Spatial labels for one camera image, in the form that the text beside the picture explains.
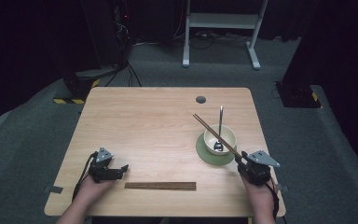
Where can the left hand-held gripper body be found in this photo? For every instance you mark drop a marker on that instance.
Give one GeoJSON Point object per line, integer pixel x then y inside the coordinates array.
{"type": "Point", "coordinates": [104, 169]}

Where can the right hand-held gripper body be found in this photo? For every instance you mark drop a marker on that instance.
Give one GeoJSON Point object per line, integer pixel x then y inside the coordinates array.
{"type": "Point", "coordinates": [258, 169]}

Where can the brown wooden chopstick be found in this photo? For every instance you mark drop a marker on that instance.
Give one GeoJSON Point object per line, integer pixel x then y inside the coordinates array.
{"type": "Point", "coordinates": [217, 139]}
{"type": "Point", "coordinates": [220, 138]}

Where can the cream ceramic bowl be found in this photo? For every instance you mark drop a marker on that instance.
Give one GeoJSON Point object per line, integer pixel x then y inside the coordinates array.
{"type": "Point", "coordinates": [213, 146]}

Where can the row of brown chopsticks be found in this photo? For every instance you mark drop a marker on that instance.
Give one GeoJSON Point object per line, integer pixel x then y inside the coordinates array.
{"type": "Point", "coordinates": [160, 186]}

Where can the person's left hand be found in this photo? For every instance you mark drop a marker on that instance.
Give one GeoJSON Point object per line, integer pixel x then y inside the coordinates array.
{"type": "Point", "coordinates": [94, 191]}

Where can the person's right hand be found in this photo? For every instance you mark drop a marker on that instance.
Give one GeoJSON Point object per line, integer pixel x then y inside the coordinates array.
{"type": "Point", "coordinates": [259, 196]}

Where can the green round saucer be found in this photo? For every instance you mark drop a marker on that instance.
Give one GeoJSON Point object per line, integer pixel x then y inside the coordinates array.
{"type": "Point", "coordinates": [211, 158]}

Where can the grey tape piece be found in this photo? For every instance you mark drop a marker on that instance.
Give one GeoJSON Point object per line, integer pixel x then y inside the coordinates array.
{"type": "Point", "coordinates": [53, 189]}
{"type": "Point", "coordinates": [282, 187]}

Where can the metal spoon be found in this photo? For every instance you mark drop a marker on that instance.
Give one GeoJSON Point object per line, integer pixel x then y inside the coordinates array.
{"type": "Point", "coordinates": [220, 124]}

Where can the dark round table grommet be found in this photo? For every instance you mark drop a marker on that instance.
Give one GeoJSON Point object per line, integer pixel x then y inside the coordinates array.
{"type": "Point", "coordinates": [200, 100]}

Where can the black striped stand base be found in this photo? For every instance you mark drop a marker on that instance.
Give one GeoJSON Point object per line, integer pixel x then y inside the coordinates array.
{"type": "Point", "coordinates": [298, 95]}
{"type": "Point", "coordinates": [77, 87]}

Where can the dark curtain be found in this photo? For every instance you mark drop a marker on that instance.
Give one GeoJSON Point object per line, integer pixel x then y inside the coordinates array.
{"type": "Point", "coordinates": [28, 62]}
{"type": "Point", "coordinates": [338, 46]}

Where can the white metal stand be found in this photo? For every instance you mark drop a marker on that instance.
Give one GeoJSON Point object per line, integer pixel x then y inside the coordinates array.
{"type": "Point", "coordinates": [223, 21]}

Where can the dark equipment rack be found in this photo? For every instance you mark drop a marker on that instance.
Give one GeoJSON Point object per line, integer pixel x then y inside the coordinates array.
{"type": "Point", "coordinates": [108, 31]}

